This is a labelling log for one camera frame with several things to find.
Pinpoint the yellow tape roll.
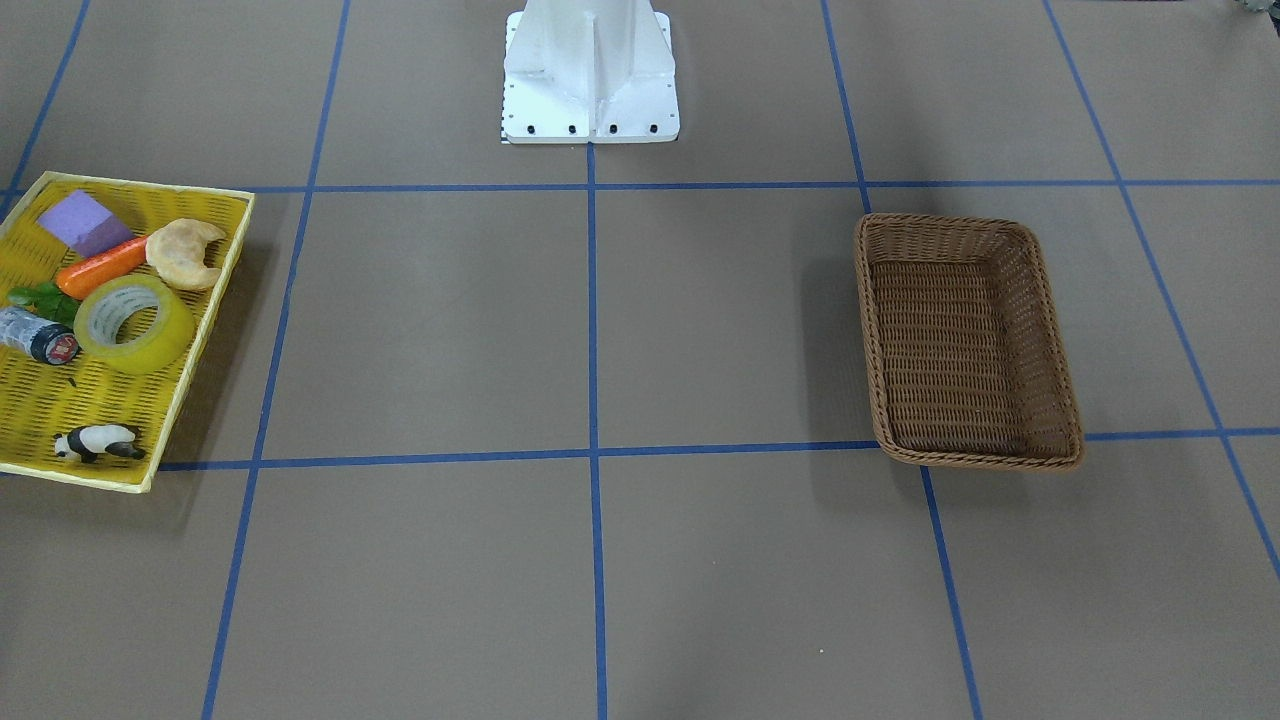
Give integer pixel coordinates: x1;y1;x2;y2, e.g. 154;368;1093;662
73;274;197;375

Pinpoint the brown wicker basket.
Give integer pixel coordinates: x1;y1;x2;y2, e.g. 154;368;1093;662
854;211;1085;471

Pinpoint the yellow plastic basket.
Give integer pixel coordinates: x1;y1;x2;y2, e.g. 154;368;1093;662
3;170;256;495

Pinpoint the toy croissant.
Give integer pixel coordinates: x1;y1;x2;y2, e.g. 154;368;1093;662
145;218;227;291

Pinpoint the panda figurine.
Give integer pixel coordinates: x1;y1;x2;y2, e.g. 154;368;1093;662
52;423;146;464

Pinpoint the orange toy carrot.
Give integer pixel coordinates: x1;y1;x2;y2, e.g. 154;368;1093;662
52;236;148;301

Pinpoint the purple foam block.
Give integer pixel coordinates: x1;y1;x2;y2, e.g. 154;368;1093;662
37;190;134;258

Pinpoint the small dark can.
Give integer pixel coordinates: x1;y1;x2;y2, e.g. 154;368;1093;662
1;306;81;366

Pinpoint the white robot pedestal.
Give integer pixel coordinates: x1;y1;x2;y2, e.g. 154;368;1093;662
500;1;681;145

